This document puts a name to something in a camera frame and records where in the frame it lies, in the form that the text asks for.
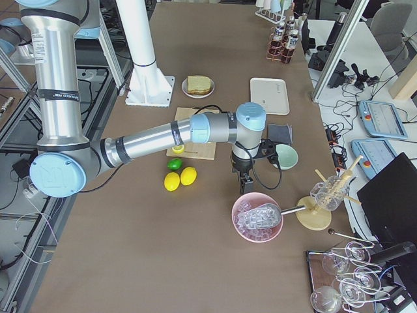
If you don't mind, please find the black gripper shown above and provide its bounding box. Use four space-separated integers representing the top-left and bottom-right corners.
231 143 257 194

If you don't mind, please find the bread slice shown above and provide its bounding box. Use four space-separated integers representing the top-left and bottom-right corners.
187 75 212 95

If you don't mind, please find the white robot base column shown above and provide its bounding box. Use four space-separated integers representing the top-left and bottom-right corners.
117 0 175 108

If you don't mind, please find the beige serving tray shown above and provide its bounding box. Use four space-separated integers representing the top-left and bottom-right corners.
250 78 290 115

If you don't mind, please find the pink bowl with ice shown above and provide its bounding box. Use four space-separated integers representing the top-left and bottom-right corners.
231 192 284 243

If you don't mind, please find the metal ice scoop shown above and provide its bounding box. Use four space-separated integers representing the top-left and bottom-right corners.
237 203 306 230

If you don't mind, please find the green bowl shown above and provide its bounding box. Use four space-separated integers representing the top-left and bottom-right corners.
276 144 298 170

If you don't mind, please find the wooden cutting board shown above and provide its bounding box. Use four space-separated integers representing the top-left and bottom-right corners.
166 107 216 160

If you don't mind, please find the yellow lemon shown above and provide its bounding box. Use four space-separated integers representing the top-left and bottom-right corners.
164 172 180 192
180 167 197 186

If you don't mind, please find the grey folded cloth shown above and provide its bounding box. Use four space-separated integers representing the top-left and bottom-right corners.
267 124 293 145

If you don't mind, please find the green lime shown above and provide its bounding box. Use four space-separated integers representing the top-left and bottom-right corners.
167 158 183 171

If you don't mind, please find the lemon half slice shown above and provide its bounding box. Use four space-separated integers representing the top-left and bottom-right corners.
171 145 185 155

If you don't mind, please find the wooden mug tree stand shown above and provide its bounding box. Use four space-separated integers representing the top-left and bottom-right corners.
296 155 363 231

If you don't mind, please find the white round plate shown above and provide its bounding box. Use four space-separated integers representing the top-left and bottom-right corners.
181 75 214 98

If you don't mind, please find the blue teach pendant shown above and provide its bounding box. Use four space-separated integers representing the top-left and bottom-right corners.
351 138 397 179
358 100 408 140

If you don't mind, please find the wine glass rack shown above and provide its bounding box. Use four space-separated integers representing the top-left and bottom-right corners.
309 228 390 312

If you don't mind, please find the dark drink bottle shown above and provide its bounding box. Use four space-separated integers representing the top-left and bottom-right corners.
271 22 285 48
285 16 295 35
285 29 298 63

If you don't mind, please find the white cup rack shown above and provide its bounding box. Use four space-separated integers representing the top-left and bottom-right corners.
255 0 286 25

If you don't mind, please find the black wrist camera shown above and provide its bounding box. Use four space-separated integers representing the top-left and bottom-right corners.
257 138 279 166

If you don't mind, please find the copper wire bottle rack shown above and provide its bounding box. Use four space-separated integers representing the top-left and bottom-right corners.
266 27 290 64

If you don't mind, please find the aluminium frame post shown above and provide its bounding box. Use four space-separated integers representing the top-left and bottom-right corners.
311 0 369 104

